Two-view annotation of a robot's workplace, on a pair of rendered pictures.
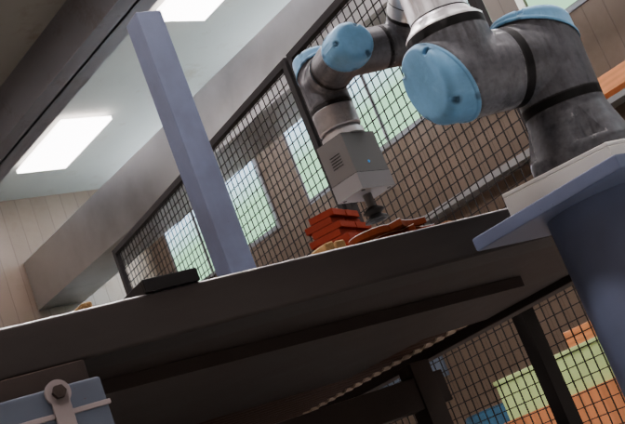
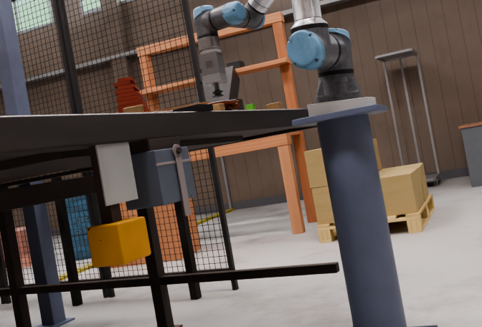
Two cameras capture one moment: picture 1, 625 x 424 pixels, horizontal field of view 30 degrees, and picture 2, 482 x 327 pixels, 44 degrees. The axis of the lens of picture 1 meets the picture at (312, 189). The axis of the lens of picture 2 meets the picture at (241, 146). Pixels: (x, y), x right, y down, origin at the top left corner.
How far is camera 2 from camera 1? 0.85 m
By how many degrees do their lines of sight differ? 30
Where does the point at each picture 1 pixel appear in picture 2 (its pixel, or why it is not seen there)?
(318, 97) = (206, 30)
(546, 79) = (340, 62)
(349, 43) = (238, 11)
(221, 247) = (11, 74)
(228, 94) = not seen: outside the picture
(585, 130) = (349, 88)
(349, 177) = (214, 73)
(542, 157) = (330, 94)
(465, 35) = (324, 34)
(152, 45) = not seen: outside the picture
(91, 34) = not seen: outside the picture
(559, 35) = (348, 45)
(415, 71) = (299, 41)
